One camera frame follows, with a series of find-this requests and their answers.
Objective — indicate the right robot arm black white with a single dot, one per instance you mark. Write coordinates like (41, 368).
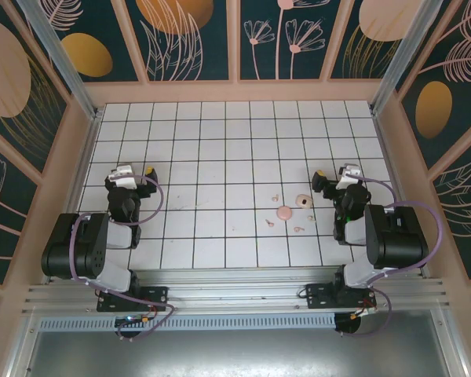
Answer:
(400, 235)

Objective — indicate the grey metal sheet panel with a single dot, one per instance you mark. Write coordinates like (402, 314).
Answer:
(235, 353)

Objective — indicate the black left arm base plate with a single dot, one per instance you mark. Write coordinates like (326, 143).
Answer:
(157, 294)

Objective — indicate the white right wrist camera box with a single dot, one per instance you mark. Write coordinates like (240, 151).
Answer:
(347, 174)

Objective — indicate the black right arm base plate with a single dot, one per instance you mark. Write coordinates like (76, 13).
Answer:
(318, 294)

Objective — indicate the round pink earbud case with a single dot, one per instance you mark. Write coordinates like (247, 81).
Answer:
(284, 213)

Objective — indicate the aluminium mounting rail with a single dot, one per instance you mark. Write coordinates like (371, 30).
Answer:
(235, 290)

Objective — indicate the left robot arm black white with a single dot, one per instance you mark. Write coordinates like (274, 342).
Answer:
(63, 251)

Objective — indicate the aluminium corner post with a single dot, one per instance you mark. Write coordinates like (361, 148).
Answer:
(63, 59)
(404, 51)

